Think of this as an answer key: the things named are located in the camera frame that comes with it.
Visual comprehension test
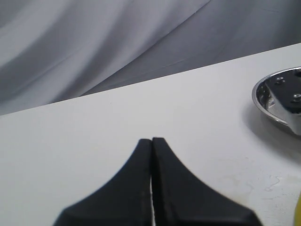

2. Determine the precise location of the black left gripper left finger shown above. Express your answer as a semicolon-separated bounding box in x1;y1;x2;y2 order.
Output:
55;139;152;226

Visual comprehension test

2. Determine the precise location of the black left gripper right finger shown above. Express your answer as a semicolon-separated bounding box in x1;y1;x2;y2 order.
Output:
151;137;261;226

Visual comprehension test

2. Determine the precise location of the yellow sponge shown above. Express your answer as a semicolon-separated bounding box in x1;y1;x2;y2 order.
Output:
293;193;301;226

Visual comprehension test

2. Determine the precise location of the round steel bowl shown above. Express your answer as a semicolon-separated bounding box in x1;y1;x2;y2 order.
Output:
252;67;301;136

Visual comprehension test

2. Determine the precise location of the white backdrop cloth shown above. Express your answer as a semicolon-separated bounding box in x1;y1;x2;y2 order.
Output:
0;0;301;115

